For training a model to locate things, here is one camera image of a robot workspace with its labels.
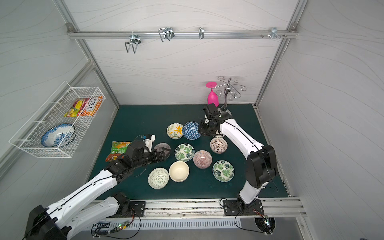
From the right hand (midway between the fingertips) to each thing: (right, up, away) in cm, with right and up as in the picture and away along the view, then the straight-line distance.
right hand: (199, 130), depth 85 cm
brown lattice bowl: (+13, -11, +10) cm, 20 cm away
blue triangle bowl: (-5, -1, +4) cm, 6 cm away
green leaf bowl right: (+14, -24, +1) cm, 28 cm away
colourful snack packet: (-58, +13, -12) cm, 60 cm away
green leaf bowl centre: (-9, -15, +8) cm, 19 cm away
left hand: (-17, -11, -9) cm, 22 cm away
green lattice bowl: (-23, -27, -3) cm, 36 cm away
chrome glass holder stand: (+19, +24, +9) cm, 32 cm away
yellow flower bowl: (-17, -2, +16) cm, 23 cm away
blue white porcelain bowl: (-61, 0, -22) cm, 65 cm away
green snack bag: (-50, -13, +5) cm, 52 cm away
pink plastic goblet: (+10, +22, +16) cm, 28 cm away
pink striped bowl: (+2, -18, +4) cm, 18 cm away
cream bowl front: (-12, -24, -1) cm, 27 cm away
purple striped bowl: (-22, -12, +8) cm, 26 cm away
